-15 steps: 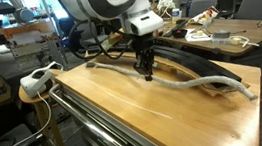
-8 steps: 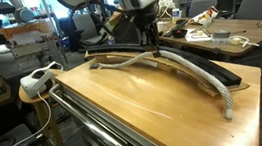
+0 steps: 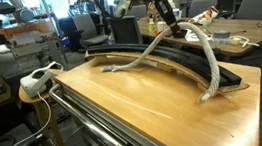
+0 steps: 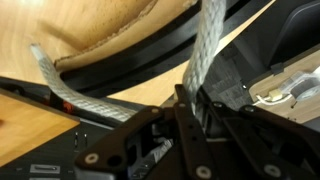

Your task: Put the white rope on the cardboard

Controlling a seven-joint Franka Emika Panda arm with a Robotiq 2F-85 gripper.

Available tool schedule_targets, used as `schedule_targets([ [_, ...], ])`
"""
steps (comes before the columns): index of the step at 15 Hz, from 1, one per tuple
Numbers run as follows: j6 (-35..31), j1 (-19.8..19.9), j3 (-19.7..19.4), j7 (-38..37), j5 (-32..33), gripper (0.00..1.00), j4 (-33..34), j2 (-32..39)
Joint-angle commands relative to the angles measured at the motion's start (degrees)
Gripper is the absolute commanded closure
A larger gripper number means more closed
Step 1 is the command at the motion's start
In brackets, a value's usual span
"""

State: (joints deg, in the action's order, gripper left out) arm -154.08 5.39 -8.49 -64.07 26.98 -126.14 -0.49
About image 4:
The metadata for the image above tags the white braided rope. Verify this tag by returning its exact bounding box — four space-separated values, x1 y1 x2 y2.
29 0 228 124

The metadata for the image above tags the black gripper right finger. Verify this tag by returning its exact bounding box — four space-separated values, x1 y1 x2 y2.
199 89 320 180

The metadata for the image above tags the wooden office desk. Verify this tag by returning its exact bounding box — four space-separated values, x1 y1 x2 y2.
248 48 320 124

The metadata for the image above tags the black curved foam strip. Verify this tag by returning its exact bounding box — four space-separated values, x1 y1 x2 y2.
59 0 268 99

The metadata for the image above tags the white charger cable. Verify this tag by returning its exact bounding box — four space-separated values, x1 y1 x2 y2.
254 88 294 106

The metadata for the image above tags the wooden side desk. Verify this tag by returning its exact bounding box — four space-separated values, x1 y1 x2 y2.
0 93 81 168

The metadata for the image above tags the grey duct tape roll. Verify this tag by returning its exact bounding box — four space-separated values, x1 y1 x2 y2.
289 71 320 101

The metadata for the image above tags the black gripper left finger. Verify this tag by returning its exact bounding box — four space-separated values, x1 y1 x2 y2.
74 84 214 180

